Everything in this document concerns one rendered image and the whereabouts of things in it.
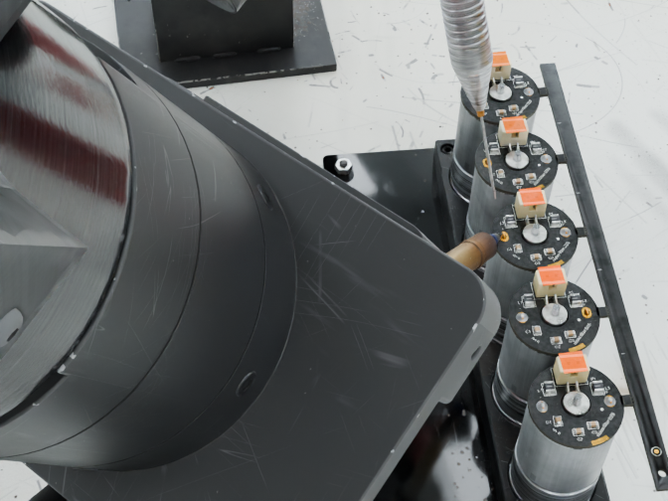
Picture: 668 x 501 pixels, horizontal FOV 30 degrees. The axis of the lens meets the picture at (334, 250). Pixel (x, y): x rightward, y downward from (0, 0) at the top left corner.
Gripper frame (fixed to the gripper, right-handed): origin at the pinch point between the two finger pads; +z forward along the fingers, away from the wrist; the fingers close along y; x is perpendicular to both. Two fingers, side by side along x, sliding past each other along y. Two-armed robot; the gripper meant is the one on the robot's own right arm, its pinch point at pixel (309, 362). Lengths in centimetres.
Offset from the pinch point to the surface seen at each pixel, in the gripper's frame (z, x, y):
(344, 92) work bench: 16.3, -7.9, 10.6
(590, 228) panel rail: 8.6, -7.2, -1.9
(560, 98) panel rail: 10.5, -10.4, 1.6
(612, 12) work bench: 21.4, -17.0, 5.0
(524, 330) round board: 6.6, -3.5, -2.3
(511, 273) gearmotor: 7.9, -4.8, -0.8
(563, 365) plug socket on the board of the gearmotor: 5.6, -3.3, -3.9
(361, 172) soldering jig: 13.6, -5.4, 7.1
